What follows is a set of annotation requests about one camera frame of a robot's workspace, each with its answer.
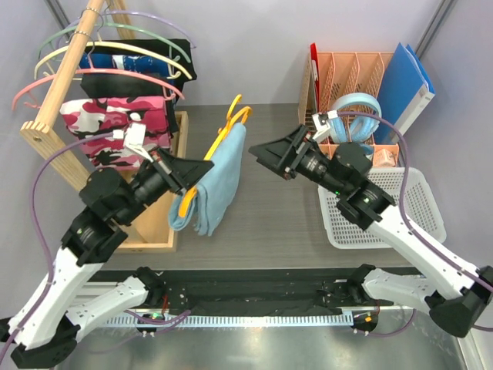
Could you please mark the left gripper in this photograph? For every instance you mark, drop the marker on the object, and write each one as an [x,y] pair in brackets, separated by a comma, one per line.
[181,174]

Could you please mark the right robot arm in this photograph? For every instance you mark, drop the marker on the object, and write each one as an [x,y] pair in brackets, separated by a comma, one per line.
[453,292]

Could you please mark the green plastic hanger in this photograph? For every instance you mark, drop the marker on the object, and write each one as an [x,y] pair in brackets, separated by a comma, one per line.
[153,35]

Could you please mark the cream plastic hanger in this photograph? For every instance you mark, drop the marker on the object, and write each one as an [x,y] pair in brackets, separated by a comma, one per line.
[115,45]

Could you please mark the purple plastic hanger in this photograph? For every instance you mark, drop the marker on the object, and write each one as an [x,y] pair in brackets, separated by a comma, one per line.
[121,14]

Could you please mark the white plastic basket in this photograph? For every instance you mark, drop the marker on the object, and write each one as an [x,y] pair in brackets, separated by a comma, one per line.
[419,205]

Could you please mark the pink camouflage trousers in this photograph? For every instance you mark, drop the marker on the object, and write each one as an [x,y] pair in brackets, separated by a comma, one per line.
[88,117]

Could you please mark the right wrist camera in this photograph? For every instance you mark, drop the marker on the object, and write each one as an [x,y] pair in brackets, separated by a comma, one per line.
[323,125]

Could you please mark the pink plastic hanger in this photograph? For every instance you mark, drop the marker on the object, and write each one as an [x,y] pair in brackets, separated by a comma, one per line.
[125,84]

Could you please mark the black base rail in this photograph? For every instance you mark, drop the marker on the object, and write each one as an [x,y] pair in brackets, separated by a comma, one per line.
[261,292]

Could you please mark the red folder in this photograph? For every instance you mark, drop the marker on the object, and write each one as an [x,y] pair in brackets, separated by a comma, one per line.
[315,75]

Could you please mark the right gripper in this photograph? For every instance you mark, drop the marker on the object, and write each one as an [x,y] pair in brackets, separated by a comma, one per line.
[284,155]

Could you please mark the light blue headphones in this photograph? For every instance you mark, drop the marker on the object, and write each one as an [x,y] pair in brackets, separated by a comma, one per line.
[361,127]

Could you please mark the orange plastic hanger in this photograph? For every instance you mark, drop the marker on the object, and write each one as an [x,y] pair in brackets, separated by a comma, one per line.
[232,117]

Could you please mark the wooden clothes rack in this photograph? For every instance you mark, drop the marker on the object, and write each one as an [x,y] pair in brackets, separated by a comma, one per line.
[150,233]

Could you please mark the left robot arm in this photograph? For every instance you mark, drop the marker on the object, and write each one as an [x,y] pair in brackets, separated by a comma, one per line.
[49,327]

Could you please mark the light blue trousers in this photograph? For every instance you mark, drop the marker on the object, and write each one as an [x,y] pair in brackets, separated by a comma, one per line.
[205,204]

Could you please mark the orange desk file organizer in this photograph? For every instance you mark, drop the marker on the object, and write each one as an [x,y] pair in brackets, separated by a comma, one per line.
[341,73]

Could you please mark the dark grey trousers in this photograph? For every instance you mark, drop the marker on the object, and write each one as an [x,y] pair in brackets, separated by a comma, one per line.
[126,99]

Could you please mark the blue folder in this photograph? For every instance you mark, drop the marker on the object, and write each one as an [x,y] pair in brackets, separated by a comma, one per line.
[406,89]

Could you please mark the black trousers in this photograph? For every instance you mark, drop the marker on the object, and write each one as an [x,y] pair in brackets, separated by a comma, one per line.
[156,46]

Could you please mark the blue patterned trousers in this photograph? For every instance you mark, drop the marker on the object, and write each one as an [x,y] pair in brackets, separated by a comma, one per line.
[140,63]

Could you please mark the white slotted cable duct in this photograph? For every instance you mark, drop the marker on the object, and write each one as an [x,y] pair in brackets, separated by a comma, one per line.
[344,319]

